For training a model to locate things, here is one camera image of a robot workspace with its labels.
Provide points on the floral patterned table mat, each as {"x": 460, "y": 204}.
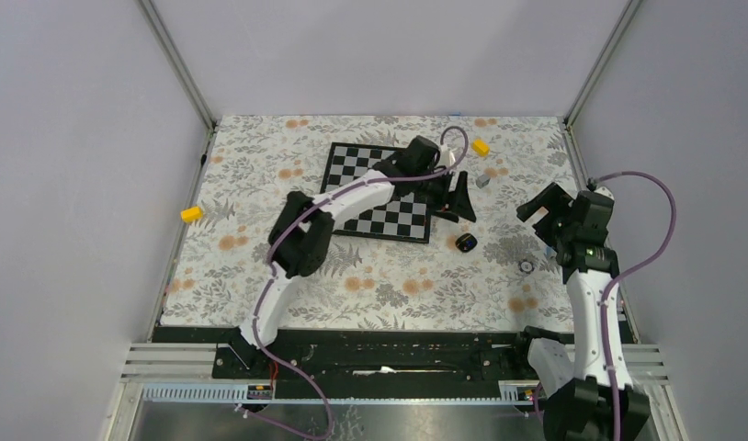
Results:
{"x": 509, "y": 281}

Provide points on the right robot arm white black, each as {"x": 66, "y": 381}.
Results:
{"x": 590, "y": 394}

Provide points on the yellow block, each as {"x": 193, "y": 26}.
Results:
{"x": 191, "y": 214}
{"x": 480, "y": 147}

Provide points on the black white checkerboard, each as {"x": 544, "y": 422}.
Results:
{"x": 362, "y": 207}

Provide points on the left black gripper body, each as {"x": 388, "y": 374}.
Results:
{"x": 443, "y": 200}

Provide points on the black earbud charging case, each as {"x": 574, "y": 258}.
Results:
{"x": 466, "y": 242}

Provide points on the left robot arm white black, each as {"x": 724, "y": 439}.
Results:
{"x": 300, "y": 238}

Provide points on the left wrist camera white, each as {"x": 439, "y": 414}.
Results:
{"x": 446, "y": 161}

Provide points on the yellow block left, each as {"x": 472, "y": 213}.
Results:
{"x": 191, "y": 214}

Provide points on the small grey block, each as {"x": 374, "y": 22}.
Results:
{"x": 482, "y": 181}

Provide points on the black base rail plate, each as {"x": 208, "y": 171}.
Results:
{"x": 372, "y": 364}

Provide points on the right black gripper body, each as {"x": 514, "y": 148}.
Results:
{"x": 555, "y": 226}

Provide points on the yellow block right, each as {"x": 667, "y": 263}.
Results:
{"x": 480, "y": 147}

